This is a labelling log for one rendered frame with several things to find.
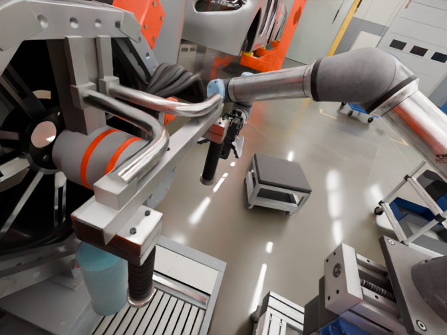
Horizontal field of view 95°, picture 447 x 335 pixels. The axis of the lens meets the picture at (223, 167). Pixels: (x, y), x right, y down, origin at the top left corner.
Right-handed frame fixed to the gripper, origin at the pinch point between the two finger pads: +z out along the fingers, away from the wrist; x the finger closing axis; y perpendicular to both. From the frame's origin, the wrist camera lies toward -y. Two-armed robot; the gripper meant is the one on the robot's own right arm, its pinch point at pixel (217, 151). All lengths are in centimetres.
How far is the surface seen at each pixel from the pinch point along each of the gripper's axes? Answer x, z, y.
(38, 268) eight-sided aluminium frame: -20.4, 40.2, -12.7
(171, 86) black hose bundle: -11.1, 11.4, 18.6
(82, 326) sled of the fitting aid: -25, 36, -68
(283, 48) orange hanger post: 3, -334, 9
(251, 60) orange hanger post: -40, -334, -21
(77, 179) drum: -20.4, 28.6, 1.1
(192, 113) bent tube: -3.7, 16.8, 16.9
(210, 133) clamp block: -1.6, 7.2, 8.9
